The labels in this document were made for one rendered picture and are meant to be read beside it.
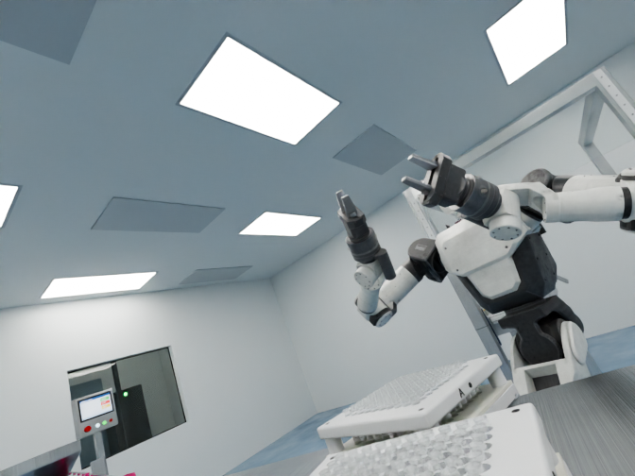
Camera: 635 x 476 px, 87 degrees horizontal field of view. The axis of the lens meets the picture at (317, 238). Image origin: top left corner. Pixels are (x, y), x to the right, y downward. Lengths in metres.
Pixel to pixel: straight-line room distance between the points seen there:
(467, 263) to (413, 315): 4.73
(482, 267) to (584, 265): 4.23
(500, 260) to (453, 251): 0.14
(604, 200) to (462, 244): 0.41
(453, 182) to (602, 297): 4.66
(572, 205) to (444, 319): 4.89
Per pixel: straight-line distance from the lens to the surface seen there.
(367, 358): 6.42
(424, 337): 5.85
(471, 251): 1.13
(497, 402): 0.65
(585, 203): 0.88
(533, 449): 0.33
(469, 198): 0.79
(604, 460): 0.47
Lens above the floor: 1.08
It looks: 17 degrees up
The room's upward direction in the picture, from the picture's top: 23 degrees counter-clockwise
